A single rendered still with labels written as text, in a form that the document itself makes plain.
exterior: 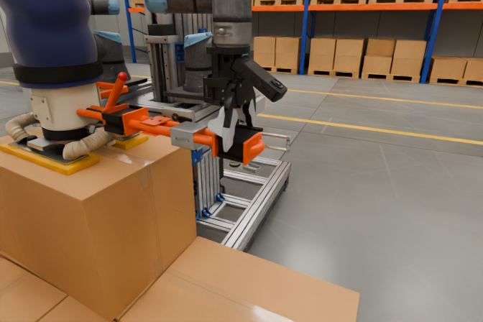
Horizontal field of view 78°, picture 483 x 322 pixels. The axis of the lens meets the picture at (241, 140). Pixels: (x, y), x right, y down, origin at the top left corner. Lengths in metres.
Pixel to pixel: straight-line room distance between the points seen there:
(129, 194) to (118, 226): 0.09
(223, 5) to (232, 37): 0.06
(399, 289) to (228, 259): 1.09
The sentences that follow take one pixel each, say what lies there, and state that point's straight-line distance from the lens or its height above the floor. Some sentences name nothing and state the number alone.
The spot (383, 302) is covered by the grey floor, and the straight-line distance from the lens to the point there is 1.86.
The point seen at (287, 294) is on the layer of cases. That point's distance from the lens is 1.04.
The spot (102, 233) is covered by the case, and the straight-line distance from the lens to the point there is 0.86.
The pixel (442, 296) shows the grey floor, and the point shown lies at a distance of 2.03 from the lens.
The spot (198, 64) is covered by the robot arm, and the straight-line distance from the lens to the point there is 1.28.
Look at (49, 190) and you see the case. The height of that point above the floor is 0.93.
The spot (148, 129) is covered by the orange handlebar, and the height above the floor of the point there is 1.07.
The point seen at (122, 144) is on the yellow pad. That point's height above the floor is 0.96.
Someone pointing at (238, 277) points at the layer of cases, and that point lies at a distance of 1.07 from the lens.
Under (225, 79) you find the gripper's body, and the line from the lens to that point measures 0.61.
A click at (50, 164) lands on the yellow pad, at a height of 0.96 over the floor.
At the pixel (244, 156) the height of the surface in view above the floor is 1.07.
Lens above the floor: 1.33
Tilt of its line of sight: 22 degrees down
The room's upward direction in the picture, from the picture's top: straight up
